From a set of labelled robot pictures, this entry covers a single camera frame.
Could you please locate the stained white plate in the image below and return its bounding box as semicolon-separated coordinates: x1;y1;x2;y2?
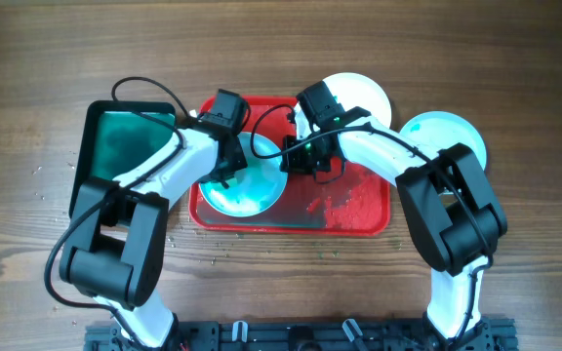
323;72;392;129
199;132;288;217

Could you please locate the black cable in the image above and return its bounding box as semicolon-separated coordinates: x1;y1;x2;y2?
43;76;192;351
250;102;495;342

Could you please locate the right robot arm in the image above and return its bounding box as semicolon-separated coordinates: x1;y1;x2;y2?
283;81;507;350

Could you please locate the right black cable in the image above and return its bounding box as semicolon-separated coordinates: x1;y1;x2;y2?
250;102;495;342

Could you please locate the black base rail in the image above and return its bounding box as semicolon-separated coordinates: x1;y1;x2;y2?
83;317;519;351

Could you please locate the left black cable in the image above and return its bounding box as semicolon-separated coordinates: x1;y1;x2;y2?
43;76;192;351

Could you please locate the dark green tray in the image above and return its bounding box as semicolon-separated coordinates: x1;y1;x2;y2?
69;100;176;215

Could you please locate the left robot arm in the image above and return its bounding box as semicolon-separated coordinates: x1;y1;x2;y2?
44;127;247;350

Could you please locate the red plastic tray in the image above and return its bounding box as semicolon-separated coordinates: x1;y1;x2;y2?
188;96;390;237

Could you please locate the green scrubbing sponge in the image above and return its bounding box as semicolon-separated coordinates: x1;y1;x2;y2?
213;176;239;189

